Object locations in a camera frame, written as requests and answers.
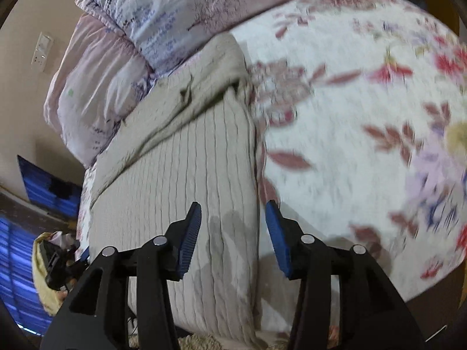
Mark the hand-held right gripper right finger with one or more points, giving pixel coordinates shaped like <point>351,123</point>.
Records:
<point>277,240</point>

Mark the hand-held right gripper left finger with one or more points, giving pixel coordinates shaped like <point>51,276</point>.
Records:
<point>190,238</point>

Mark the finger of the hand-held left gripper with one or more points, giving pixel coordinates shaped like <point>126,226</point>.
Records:
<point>84,255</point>

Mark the beige striped blanket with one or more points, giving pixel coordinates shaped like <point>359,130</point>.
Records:
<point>204,153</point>

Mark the yellow cloth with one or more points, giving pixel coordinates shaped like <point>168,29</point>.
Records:
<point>38,262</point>

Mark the blue striped curtain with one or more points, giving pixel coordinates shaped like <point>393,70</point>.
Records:
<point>18,273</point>

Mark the blue dark panel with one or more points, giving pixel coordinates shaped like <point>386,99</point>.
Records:
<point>40,186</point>

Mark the beige fluffy rug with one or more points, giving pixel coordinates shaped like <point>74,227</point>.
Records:
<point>197,342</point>

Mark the floral bed blanket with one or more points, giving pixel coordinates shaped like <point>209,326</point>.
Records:
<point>346,124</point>

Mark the pink floral pillow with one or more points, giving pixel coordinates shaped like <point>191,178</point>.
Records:
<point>91,91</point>

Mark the white purple floral pillow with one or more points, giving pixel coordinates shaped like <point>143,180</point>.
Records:
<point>175,11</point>

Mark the white wall switch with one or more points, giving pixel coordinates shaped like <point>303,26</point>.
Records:
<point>41,51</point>

